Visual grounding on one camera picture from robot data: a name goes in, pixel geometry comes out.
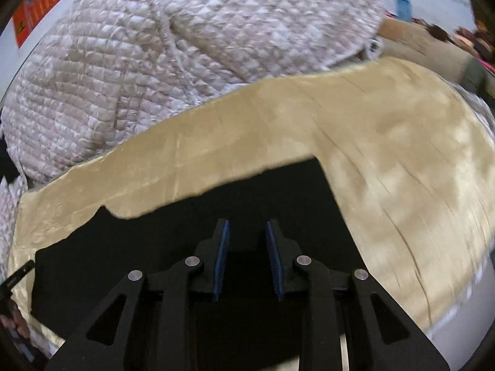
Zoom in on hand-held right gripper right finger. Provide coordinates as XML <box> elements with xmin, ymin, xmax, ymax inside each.
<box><xmin>265</xmin><ymin>218</ymin><xmax>451</xmax><ymax>371</ymax></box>

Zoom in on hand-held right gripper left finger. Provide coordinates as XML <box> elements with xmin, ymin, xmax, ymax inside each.
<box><xmin>44</xmin><ymin>217</ymin><xmax>233</xmax><ymax>371</ymax></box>

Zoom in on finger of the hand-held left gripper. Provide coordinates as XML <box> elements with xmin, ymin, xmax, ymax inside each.
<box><xmin>0</xmin><ymin>261</ymin><xmax>36</xmax><ymax>298</ymax></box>

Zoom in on black pants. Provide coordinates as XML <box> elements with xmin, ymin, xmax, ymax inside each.
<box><xmin>31</xmin><ymin>156</ymin><xmax>366</xmax><ymax>371</ymax></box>

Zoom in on person's left hand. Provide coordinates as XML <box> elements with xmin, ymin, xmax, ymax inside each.
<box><xmin>0</xmin><ymin>301</ymin><xmax>32</xmax><ymax>341</ymax></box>

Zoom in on golden velvet blanket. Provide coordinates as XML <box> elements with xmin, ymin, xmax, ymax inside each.
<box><xmin>8</xmin><ymin>56</ymin><xmax>495</xmax><ymax>356</ymax></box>

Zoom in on quilted floral blanket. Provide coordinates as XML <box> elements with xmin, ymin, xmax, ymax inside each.
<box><xmin>0</xmin><ymin>0</ymin><xmax>495</xmax><ymax>283</ymax></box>

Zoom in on beige patterned cushion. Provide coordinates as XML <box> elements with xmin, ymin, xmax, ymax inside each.
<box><xmin>381</xmin><ymin>17</ymin><xmax>472</xmax><ymax>82</ymax></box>

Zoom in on red wall poster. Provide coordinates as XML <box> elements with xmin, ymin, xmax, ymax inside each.
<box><xmin>13</xmin><ymin>0</ymin><xmax>101</xmax><ymax>47</ymax></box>

